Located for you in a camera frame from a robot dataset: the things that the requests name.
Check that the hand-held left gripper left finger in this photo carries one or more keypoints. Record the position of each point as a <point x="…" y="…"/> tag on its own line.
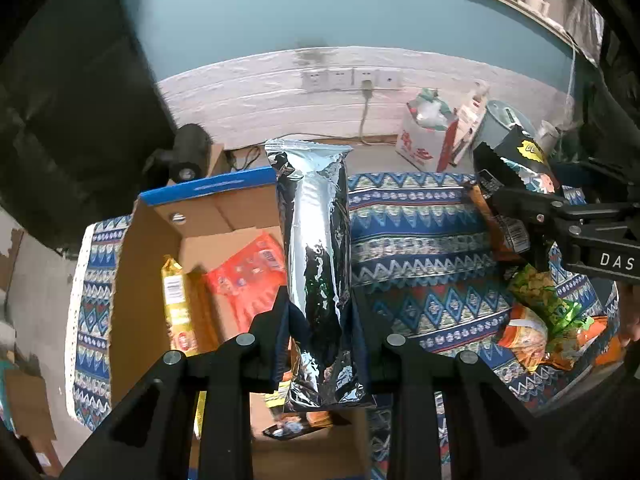
<point x="280" y="360"/>

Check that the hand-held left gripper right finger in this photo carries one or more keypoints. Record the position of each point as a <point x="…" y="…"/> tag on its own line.
<point x="362" y="345"/>

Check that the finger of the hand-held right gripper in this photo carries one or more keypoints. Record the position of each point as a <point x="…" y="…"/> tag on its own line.
<point x="530" y="205"/>

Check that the brown snack packet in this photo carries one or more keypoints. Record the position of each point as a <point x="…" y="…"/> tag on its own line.
<point x="492" y="232"/>

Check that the black yellow snack packet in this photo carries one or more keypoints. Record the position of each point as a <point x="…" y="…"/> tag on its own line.
<point x="530" y="155"/>

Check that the dark printed snack packet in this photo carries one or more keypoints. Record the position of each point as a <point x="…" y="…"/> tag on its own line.
<point x="287" y="430"/>

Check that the red snack packet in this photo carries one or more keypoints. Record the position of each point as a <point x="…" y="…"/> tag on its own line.
<point x="245" y="275"/>

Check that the silver foil snack packet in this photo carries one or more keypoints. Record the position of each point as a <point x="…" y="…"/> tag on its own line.
<point x="315" y="260"/>

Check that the long yellow snack packet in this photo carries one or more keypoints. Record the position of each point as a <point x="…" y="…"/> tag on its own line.
<point x="177" y="305"/>

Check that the person's right hand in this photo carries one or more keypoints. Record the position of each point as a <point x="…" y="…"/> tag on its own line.
<point x="630" y="315"/>

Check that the white electric kettle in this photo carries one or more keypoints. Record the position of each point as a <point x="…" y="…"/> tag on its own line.
<point x="547" y="135"/>

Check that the green snack packet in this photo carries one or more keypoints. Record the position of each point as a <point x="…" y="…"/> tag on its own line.
<point x="542" y="295"/>

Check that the light blue bin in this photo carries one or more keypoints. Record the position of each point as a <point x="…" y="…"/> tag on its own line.
<point x="495" y="125"/>

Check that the flat white red carton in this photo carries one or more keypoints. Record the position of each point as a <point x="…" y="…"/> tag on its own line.
<point x="467" y="120"/>

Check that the orange snack packet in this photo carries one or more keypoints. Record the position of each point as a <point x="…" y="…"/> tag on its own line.
<point x="595" y="347"/>
<point x="522" y="340"/>

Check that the blue patterned blanket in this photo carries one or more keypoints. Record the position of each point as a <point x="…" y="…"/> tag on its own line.
<point x="425" y="240"/>

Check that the white red paper bag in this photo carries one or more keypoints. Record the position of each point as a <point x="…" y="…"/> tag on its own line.
<point x="422" y="145"/>

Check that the black office chair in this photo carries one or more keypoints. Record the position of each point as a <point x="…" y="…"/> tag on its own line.
<point x="617" y="85"/>

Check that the small cardboard box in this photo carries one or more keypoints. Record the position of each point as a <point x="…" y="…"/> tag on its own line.
<point x="217" y="160"/>

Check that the black fabric wardrobe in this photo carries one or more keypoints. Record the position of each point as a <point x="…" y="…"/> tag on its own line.
<point x="75" y="110"/>

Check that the white wall socket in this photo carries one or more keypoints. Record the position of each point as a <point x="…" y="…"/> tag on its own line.
<point x="359" y="74"/>
<point x="340" y="79"/>
<point x="314" y="81"/>
<point x="390" y="78"/>

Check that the wall shelf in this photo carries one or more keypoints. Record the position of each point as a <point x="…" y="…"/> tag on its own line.
<point x="525" y="10"/>

